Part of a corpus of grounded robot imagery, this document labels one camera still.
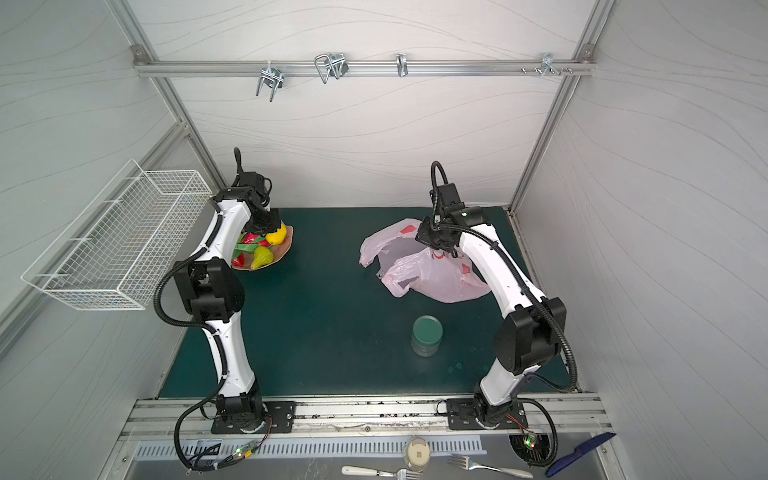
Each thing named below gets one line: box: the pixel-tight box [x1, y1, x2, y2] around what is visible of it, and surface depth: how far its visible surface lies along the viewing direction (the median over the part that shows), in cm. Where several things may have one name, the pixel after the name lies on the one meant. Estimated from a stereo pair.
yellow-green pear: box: [250, 246, 274, 270], surface depth 98 cm
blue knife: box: [545, 432, 617, 478], surface depth 71 cm
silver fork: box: [448, 454, 534, 479], surface depth 69 cm
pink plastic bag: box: [359, 218, 491, 303], surface depth 84 cm
